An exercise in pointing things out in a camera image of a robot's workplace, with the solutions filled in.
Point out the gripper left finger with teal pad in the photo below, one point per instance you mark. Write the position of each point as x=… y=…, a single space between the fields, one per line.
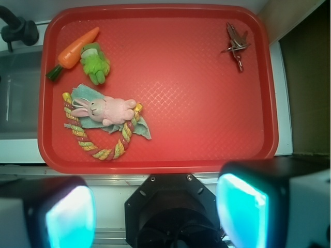
x=47 y=212

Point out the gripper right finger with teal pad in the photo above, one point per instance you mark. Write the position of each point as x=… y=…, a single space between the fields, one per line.
x=277 y=202

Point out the pink plush bunny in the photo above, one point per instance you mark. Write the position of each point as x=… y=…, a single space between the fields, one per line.
x=106 y=110

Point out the teal cloth rag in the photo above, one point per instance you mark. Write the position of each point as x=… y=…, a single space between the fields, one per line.
x=85 y=92

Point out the grey sink basin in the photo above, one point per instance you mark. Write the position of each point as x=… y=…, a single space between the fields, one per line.
x=20 y=82

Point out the green plush frog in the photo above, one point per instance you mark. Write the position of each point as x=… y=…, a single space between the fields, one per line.
x=94 y=62

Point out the red plastic tray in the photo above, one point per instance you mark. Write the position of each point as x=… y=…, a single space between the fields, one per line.
x=201 y=111

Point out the orange toy carrot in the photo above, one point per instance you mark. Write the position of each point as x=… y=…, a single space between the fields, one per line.
x=69 y=57

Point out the grey sink faucet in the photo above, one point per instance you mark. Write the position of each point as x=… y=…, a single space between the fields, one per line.
x=17 y=29

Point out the multicolour rope ring toy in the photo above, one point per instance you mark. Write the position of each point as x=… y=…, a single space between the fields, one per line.
x=88 y=146

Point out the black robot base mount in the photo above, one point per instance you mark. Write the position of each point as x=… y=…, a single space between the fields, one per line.
x=173 y=210

